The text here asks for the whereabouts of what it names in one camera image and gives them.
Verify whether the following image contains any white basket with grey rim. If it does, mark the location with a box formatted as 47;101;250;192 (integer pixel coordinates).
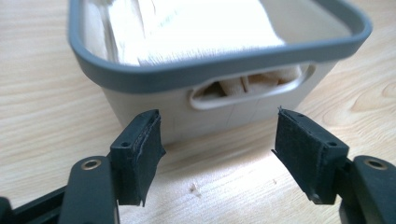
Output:
67;0;374;146

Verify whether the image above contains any white cloth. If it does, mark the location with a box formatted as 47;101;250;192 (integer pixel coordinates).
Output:
83;0;304;101

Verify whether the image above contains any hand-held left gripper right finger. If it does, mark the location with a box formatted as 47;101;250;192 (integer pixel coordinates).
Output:
271;106;350;205

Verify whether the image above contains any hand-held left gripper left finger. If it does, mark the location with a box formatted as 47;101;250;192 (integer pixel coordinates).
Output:
109;108;167;207

